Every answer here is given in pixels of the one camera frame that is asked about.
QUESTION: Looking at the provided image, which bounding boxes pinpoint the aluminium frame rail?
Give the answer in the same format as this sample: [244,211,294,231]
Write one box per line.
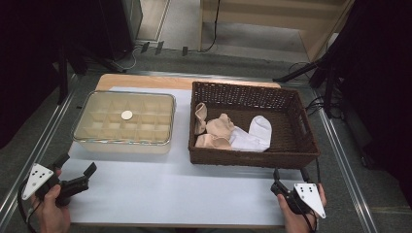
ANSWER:
[134,70,312,85]
[310,88,380,233]
[0,74,81,224]

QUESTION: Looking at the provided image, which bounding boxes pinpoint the black metal stand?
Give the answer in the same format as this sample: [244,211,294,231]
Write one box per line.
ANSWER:
[54,42,129,106]

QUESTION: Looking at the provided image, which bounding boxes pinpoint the black hanging cable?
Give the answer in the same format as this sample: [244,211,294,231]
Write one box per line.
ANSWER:
[198,0,222,53]

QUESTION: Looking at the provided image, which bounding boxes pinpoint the thin peach sock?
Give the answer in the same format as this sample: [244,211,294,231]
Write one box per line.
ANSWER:
[194,134,232,150]
[193,102,209,136]

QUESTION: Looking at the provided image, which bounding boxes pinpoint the white sock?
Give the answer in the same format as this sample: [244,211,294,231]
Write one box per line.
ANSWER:
[228,125,260,152]
[247,115,273,152]

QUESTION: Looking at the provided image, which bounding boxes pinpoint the white floor cable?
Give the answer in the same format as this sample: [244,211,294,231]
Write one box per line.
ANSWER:
[111,45,139,72]

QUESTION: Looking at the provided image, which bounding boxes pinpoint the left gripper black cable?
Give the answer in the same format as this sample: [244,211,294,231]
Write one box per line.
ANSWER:
[17,181,43,233]

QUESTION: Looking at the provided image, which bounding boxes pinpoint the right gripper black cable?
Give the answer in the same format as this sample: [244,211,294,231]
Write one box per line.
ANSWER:
[300,157,323,233]

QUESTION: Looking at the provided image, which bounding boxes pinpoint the clear plastic box lid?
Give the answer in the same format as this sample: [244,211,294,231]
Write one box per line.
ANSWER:
[72,90,177,147]

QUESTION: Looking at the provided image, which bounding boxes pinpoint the light wooden shelf unit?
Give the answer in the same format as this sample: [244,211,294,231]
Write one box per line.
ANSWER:
[198,0,356,62]

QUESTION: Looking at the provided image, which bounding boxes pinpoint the brown wicker basket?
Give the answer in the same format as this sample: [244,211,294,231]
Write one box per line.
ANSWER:
[188,81,322,170]

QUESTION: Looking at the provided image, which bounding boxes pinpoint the black tripod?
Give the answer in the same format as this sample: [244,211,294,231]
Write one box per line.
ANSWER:
[272,48,344,119]

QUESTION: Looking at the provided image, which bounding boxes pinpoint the cream divided storage box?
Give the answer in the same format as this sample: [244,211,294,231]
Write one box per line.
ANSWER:
[72,90,177,154]

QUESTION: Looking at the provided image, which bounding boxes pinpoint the black curtain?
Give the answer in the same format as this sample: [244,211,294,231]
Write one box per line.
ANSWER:
[324,0,412,208]
[0,0,134,150]

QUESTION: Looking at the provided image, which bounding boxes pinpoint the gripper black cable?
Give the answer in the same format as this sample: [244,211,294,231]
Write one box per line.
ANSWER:
[17,181,43,233]
[300,157,323,233]

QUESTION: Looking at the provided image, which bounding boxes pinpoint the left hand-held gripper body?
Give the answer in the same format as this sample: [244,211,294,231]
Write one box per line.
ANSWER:
[21,163,90,208]

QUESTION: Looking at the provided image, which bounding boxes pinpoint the dark metal cabinet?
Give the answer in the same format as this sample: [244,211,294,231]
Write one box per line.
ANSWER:
[98,0,144,61]

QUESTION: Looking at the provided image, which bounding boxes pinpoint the person's right hand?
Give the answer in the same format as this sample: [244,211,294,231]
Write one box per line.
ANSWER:
[277,195,320,233]

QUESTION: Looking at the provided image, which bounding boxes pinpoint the black floor cables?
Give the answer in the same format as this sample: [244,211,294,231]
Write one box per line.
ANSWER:
[288,61,328,117]

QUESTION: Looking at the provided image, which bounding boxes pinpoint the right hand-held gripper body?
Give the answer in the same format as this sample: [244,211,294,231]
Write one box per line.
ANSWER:
[270,181,326,219]

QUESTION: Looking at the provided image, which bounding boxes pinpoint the person's left hand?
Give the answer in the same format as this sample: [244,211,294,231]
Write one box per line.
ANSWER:
[30,184,72,233]

